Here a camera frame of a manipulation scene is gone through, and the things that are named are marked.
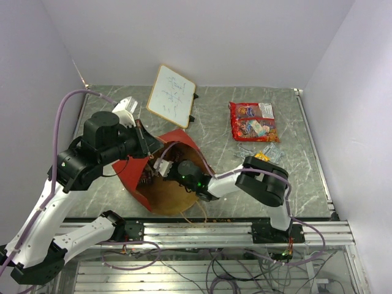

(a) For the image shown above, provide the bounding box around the red cookie snack bag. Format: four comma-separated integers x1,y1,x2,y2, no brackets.
228,102,280,143

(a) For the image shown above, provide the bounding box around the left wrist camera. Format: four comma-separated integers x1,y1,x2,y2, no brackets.
112,96,138,127

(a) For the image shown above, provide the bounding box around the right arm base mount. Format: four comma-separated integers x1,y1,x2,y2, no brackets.
249,219,305,244

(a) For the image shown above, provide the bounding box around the silver foil snack packet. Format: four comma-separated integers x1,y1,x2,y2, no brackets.
263,142,285,164

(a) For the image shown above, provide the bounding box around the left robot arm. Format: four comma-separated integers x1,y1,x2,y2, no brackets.
1,111,163,285

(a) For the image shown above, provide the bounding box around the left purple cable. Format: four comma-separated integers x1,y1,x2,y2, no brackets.
0,89,119,294

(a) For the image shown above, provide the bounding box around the brown M&M packet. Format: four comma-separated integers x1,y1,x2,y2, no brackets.
138,146,184,186

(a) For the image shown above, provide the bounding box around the aluminium rail frame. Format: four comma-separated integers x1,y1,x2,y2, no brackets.
44,86,370,293

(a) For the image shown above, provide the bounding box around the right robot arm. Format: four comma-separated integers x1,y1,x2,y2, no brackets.
165,156,292,243

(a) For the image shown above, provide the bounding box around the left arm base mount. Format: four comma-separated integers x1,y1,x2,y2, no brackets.
123,220,145,242

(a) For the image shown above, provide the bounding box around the yellow M&M packet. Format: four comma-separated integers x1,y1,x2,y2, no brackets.
254,152,270,162

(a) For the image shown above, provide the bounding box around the red paper bag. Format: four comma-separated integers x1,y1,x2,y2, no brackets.
111,129,213,218

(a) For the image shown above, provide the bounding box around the small whiteboard yellow frame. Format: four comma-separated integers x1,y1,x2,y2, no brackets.
146,64,198,129

